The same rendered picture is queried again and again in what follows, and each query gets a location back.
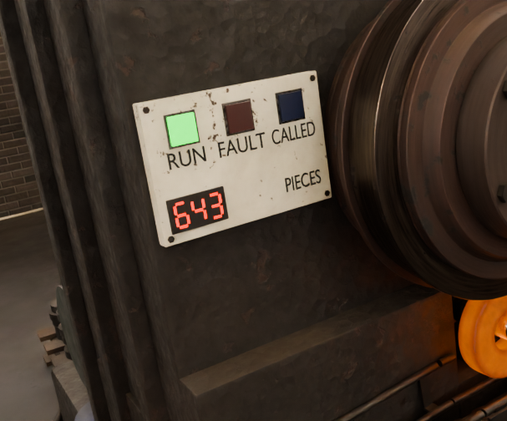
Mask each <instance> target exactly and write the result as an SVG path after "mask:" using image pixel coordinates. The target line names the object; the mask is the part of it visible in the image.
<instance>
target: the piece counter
mask: <svg viewBox="0 0 507 421"><path fill-rule="evenodd" d="M214 195H218V192H216V193H212V194H210V196H214ZM218 197H219V202H220V203H222V201H221V194H219V195H218ZM201 201H202V206H203V208H204V207H205V201H204V199H201ZM220 203H219V204H215V205H212V208H214V207H217V206H219V207H220V208H221V215H222V214H224V211H223V205H220ZM183 204H184V201H181V202H178V203H175V206H174V207H173V208H174V213H175V216H178V218H179V217H182V216H186V213H183V214H179V215H177V210H176V206H178V205H183ZM191 208H192V210H193V211H195V213H196V212H200V211H204V216H205V219H207V214H206V210H203V208H200V209H198V210H195V207H194V202H193V201H192V202H191ZM221 215H218V216H214V219H217V218H220V217H222V216H221ZM178 218H175V221H176V225H177V227H179V226H180V224H179V220H178ZM186 218H187V222H188V224H190V217H189V215H187V216H186ZM188 224H187V225H183V226H180V229H183V228H186V227H188Z"/></svg>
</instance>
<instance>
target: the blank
mask: <svg viewBox="0 0 507 421"><path fill-rule="evenodd" d="M505 312H507V296H505V297H500V298H496V299H492V300H485V301H472V300H468V301H467V303H466V305H465V307H464V310H463V313H462V316H461V318H460V322H459V349H460V352H461V355H462V357H463V359H464V361H465V362H466V363H467V364H468V365H469V366H470V367H471V368H472V369H473V370H475V371H477V372H479V373H482V374H484V375H486V376H488V377H491V378H506V377H507V340H506V339H504V338H502V337H501V338H500V339H499V340H498V341H497V342H495V340H494V331H495V328H496V325H497V322H498V320H499V319H500V317H501V316H502V315H503V314H504V313H505Z"/></svg>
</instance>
